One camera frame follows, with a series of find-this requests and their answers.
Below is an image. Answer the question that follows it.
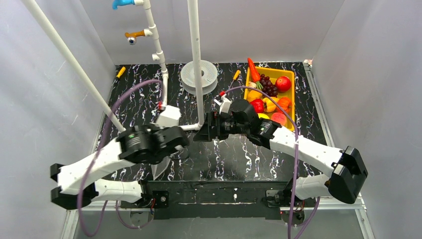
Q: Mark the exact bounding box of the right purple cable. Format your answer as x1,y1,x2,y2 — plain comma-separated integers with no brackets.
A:
220,86,321,239

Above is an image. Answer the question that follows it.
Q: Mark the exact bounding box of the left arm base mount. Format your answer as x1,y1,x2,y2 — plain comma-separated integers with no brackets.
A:
133,190,170,209

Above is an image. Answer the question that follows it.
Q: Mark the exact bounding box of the yellow handled screwdriver centre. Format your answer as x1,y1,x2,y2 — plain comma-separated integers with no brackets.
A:
226,69,240,93

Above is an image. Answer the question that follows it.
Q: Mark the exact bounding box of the white filament spool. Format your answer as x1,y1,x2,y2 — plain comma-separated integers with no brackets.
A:
180,60,218,96

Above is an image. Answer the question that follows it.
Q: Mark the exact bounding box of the orange toy carrot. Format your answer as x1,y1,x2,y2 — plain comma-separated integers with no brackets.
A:
247,58,263,90

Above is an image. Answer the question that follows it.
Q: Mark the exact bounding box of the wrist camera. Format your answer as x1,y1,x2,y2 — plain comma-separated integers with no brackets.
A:
155,105,181,127
214,91,232,115

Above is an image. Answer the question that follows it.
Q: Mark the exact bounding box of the dark grape bunch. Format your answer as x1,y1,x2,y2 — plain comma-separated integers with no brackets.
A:
259,74,278,97

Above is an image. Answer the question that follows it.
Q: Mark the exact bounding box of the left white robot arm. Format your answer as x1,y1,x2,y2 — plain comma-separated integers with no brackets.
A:
50,124,190,210

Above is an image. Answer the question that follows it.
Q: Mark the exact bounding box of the yellow plastic bin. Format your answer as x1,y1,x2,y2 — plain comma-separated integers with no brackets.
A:
243,67,296,131

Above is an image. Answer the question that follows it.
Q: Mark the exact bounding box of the white pvc pipe frame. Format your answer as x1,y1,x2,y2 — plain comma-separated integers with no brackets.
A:
135,0,205,131

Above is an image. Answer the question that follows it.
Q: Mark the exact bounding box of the yellow handled screwdriver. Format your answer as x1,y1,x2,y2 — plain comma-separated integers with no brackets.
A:
226,69,240,93
114,66,126,82

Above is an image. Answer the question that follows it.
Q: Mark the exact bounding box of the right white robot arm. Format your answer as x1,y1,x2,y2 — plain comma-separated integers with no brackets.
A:
194,100,368,204

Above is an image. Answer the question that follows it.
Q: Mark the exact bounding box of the pink toy peach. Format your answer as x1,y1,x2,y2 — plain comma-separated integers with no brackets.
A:
270,112,288,126

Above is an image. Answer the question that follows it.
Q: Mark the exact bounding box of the orange tap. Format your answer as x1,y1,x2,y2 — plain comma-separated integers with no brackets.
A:
124,30,145,45

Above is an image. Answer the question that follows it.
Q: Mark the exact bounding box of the blue tap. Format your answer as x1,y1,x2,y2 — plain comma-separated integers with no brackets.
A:
112,0,135,10

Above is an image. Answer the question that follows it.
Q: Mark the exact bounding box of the clear zip top bag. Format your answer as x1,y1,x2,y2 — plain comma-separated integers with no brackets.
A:
151,156,172,180

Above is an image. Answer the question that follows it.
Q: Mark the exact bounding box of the yellow handled screwdriver left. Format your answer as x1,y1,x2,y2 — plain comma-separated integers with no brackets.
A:
114,66,126,82

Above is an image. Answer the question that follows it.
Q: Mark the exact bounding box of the red bell pepper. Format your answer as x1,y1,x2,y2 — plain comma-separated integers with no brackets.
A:
249,99,265,114

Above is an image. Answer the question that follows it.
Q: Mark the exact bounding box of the orange toy fruit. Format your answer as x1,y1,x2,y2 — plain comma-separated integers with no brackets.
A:
246,90,262,102

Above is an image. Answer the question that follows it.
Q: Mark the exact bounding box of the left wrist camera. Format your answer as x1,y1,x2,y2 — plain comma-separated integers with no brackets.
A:
155,105,181,127

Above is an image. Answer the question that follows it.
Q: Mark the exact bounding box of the diagonal white pipe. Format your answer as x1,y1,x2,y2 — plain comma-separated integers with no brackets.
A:
22,0,125,132

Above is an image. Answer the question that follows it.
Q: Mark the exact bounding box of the aluminium rail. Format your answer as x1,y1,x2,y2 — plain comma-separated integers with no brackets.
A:
61,194,377,239

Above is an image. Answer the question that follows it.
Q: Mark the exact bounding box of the yellow toy mango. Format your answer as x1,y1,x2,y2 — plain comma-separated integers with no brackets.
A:
258,113,270,120

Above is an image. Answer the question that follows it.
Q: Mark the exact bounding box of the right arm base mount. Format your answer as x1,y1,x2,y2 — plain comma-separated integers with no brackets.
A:
261,190,316,224

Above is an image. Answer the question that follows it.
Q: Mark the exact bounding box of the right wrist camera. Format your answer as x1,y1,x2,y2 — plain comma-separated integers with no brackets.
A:
214,91,232,115

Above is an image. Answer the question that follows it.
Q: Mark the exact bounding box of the red toy apple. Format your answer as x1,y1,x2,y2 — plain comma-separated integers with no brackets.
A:
275,76,292,93

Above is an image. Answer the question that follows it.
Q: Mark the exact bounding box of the small orange pumpkin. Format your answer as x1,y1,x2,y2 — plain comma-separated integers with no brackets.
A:
277,97,293,114

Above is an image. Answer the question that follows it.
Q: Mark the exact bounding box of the yellow bell pepper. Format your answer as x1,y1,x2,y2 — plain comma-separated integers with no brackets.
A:
262,97,279,113

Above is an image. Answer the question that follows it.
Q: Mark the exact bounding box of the white garlic bulb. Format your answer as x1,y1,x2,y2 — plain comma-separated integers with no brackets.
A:
248,82,257,89

